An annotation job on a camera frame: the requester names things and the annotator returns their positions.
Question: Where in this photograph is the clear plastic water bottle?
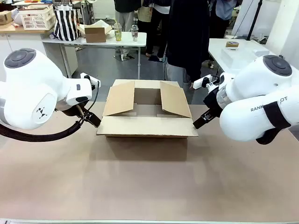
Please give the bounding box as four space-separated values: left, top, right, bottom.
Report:
130 24 139 42

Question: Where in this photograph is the brown cardboard packing box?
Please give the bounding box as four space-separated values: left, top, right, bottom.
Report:
96 79 199 139

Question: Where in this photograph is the white cabinet with wooden top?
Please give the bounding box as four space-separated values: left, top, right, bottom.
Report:
0 22 79 82

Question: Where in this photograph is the white plastic crate basket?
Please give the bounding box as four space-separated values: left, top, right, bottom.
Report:
18 4 57 31

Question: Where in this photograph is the black tripod pole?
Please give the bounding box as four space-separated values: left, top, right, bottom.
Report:
246 0 263 41

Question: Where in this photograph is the bystander in blue shirt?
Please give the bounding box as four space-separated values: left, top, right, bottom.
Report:
208 0 237 69

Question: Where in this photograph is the small brown cardboard box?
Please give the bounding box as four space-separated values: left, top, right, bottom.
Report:
84 27 107 43

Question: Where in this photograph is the cardboard box with label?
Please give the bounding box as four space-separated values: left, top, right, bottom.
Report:
0 10 13 26

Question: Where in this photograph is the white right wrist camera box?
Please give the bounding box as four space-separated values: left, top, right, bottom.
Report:
193 74 221 90

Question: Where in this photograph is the black strap on arm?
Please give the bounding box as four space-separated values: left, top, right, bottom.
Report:
255 101 292 146

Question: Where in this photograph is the white table with grey legs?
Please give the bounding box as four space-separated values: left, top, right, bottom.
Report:
42 31 148 80

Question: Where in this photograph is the thick black sleeved cable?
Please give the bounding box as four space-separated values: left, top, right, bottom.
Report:
0 116 86 143

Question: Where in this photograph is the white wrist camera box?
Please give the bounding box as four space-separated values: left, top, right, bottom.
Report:
193 74 221 90
80 72 102 88

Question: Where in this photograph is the bystander in black trousers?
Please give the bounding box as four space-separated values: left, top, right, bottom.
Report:
137 0 170 62

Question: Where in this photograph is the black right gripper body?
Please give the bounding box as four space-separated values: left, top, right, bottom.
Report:
202 88 225 117

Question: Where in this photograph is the person in dark hoodie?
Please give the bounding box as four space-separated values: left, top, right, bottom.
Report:
164 0 211 92

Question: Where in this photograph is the white flat open carton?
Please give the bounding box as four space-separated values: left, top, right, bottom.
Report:
76 19 114 39

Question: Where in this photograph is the plastic cup with yellow drink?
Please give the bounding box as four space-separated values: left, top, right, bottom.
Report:
113 22 123 42

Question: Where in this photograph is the thin black camera cable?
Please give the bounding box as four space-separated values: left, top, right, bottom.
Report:
86 79 102 112

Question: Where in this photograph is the black white striped bag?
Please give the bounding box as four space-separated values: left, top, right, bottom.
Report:
53 6 81 42

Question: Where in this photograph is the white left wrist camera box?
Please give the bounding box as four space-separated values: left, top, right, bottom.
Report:
80 72 102 88

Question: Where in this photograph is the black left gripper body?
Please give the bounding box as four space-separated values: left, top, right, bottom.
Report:
55 102 84 118

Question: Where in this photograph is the large white rounded table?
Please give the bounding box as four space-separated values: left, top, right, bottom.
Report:
207 37 285 76

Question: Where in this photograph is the bystander in grey trousers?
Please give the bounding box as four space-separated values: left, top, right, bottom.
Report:
114 0 142 60

